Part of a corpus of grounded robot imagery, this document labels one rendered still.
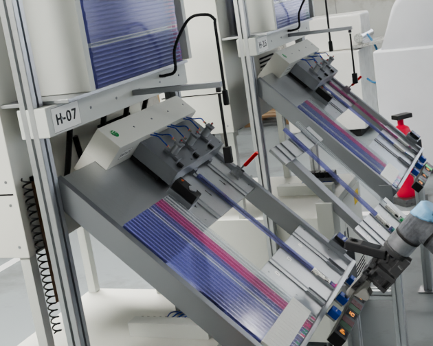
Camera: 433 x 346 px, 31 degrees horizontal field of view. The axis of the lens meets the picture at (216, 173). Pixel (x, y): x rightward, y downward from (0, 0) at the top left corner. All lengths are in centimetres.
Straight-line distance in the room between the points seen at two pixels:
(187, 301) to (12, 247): 49
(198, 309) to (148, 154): 50
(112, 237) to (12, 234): 29
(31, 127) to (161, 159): 42
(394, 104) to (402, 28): 56
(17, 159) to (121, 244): 35
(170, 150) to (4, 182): 47
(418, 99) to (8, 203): 441
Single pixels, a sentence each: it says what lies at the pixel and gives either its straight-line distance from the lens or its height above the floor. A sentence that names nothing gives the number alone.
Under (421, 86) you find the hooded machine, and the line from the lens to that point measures 603.
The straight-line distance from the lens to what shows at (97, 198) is 196.
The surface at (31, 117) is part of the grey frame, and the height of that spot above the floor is 136.
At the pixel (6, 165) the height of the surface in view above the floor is 124.
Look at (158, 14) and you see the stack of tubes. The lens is 233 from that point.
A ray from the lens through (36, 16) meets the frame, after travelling 200.
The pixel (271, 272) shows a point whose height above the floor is 83.
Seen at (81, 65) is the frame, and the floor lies 145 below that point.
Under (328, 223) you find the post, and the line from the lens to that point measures 273.
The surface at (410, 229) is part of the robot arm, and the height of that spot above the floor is 90.
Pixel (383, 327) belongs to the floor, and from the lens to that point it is 372.
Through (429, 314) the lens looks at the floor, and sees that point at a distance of 382.
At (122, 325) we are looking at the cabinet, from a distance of 252.
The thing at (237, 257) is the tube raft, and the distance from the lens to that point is 207.
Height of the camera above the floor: 159
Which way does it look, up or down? 13 degrees down
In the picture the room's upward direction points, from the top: 9 degrees counter-clockwise
